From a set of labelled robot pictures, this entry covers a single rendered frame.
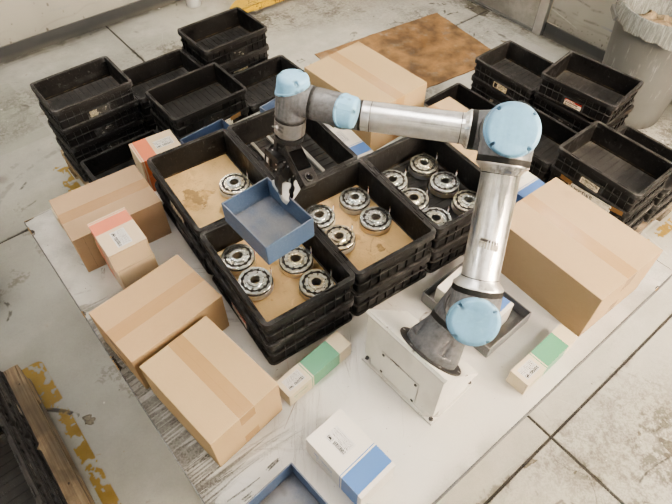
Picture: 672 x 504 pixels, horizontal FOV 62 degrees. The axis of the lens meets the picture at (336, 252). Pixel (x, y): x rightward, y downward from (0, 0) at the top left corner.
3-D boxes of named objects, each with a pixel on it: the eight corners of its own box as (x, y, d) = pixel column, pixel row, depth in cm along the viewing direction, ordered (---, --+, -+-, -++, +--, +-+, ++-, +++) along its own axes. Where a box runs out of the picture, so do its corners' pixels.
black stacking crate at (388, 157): (500, 217, 189) (509, 192, 180) (433, 255, 178) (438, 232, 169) (424, 152, 209) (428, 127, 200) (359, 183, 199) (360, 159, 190)
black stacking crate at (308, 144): (358, 183, 199) (359, 158, 190) (286, 218, 188) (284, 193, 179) (298, 124, 219) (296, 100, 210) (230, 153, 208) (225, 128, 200)
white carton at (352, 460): (392, 476, 146) (395, 464, 139) (359, 510, 140) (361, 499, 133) (339, 421, 155) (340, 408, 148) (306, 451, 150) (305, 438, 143)
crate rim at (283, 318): (357, 281, 159) (357, 276, 158) (265, 333, 149) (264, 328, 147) (284, 198, 180) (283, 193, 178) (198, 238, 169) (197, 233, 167)
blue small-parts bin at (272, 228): (314, 235, 148) (313, 217, 143) (268, 265, 143) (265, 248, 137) (270, 194, 158) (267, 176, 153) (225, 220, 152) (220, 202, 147)
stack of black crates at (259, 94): (284, 105, 336) (280, 53, 310) (315, 130, 322) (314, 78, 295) (227, 132, 320) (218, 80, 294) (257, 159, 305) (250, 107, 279)
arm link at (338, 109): (364, 100, 134) (320, 89, 135) (359, 94, 123) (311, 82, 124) (356, 132, 135) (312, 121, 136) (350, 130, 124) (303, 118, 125)
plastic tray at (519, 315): (527, 321, 176) (532, 312, 172) (486, 358, 167) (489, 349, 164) (462, 268, 189) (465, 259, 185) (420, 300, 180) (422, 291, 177)
